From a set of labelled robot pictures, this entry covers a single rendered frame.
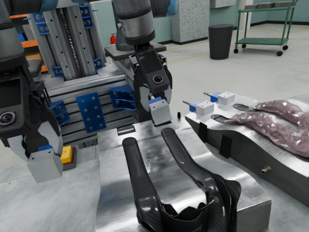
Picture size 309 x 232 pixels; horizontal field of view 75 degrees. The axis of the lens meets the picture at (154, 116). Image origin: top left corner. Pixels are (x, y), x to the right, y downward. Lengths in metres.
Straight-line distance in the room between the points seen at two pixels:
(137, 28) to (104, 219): 0.36
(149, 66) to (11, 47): 0.25
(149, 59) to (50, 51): 0.64
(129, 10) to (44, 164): 0.35
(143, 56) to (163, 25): 5.96
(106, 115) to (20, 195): 0.45
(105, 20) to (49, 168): 5.48
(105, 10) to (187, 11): 2.19
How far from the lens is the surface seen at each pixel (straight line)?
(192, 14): 6.31
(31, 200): 0.64
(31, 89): 0.45
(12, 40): 0.41
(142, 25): 0.46
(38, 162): 0.47
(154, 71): 0.46
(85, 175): 0.63
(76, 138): 0.97
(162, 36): 6.44
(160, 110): 0.56
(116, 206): 0.36
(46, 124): 0.44
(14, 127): 0.36
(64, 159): 0.66
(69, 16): 0.95
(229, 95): 0.77
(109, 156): 0.52
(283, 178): 0.55
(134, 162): 0.49
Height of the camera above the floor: 1.21
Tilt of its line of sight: 30 degrees down
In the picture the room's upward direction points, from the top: 7 degrees counter-clockwise
